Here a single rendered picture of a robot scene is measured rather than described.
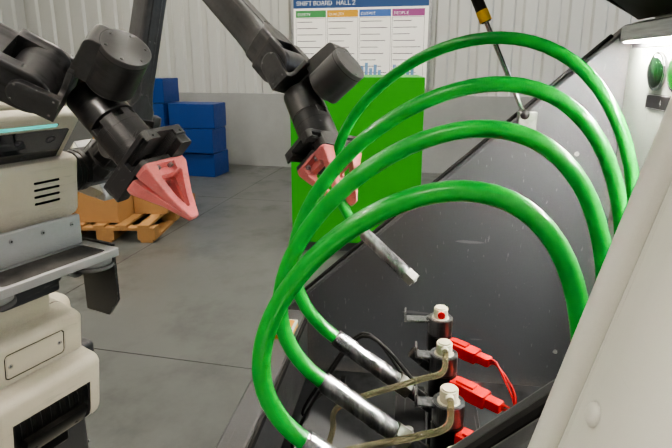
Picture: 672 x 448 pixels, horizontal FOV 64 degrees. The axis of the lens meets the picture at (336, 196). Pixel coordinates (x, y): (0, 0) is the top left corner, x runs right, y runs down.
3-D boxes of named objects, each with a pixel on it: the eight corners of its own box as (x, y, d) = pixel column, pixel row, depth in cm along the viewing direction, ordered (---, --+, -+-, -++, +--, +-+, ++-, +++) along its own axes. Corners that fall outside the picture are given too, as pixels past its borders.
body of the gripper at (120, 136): (151, 142, 59) (110, 93, 59) (111, 200, 63) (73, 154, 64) (190, 134, 64) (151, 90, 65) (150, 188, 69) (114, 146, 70)
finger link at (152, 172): (185, 213, 59) (132, 150, 60) (154, 251, 62) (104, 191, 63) (222, 198, 65) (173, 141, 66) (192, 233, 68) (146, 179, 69)
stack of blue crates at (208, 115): (124, 174, 695) (115, 78, 665) (145, 167, 741) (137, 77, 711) (214, 178, 668) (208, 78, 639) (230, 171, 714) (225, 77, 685)
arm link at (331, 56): (294, 74, 89) (257, 62, 83) (341, 25, 84) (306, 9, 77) (324, 131, 85) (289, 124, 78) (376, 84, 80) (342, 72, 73)
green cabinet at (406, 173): (412, 222, 484) (417, 74, 453) (418, 255, 400) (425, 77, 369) (307, 219, 491) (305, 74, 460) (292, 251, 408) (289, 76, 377)
